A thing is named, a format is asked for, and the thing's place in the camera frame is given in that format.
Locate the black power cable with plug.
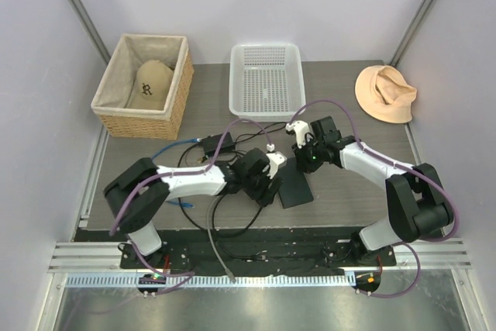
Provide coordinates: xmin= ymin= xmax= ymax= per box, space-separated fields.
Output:
xmin=177 ymin=122 xmax=288 ymax=167

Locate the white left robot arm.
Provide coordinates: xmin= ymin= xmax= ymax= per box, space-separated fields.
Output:
xmin=104 ymin=148 xmax=287 ymax=268

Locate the blue ethernet cable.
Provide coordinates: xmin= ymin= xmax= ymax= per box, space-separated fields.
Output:
xmin=150 ymin=137 xmax=203 ymax=208

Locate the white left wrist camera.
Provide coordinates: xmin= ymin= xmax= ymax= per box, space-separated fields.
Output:
xmin=266 ymin=143 xmax=287 ymax=179

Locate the grey ethernet cable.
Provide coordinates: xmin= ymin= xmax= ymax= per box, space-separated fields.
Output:
xmin=207 ymin=201 xmax=237 ymax=282

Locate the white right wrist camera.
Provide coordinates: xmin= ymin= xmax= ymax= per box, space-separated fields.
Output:
xmin=285 ymin=120 xmax=311 ymax=149

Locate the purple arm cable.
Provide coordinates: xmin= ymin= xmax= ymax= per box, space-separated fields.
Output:
xmin=289 ymin=100 xmax=462 ymax=301
xmin=108 ymin=118 xmax=274 ymax=295

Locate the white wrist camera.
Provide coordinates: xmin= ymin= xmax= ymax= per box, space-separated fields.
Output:
xmin=266 ymin=143 xmax=287 ymax=179
xmin=285 ymin=120 xmax=311 ymax=149

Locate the black network switch box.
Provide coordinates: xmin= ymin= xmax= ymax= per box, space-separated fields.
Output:
xmin=277 ymin=158 xmax=314 ymax=209

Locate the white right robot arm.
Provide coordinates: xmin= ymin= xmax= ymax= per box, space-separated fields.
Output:
xmin=286 ymin=116 xmax=455 ymax=265

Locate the black power adapter brick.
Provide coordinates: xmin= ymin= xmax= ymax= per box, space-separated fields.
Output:
xmin=199 ymin=132 xmax=236 ymax=157

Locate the beige baseball cap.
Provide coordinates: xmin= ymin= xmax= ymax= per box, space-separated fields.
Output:
xmin=127 ymin=60 xmax=174 ymax=111

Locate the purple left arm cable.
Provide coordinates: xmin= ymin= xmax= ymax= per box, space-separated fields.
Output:
xmin=108 ymin=118 xmax=274 ymax=295

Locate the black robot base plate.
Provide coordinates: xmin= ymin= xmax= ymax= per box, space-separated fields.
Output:
xmin=73 ymin=225 xmax=398 ymax=270

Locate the peach bucket hat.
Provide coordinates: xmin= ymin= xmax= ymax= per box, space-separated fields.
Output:
xmin=355 ymin=65 xmax=417 ymax=124

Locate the white plastic mesh basket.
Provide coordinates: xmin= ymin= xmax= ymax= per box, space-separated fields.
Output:
xmin=229 ymin=43 xmax=306 ymax=122

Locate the white slotted cable duct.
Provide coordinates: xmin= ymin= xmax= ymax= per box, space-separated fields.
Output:
xmin=65 ymin=271 xmax=356 ymax=288

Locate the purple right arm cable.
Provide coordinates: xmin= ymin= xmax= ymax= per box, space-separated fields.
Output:
xmin=289 ymin=100 xmax=462 ymax=301

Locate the wicker basket with liner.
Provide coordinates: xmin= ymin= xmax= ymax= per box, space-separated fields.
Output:
xmin=91 ymin=33 xmax=194 ymax=140

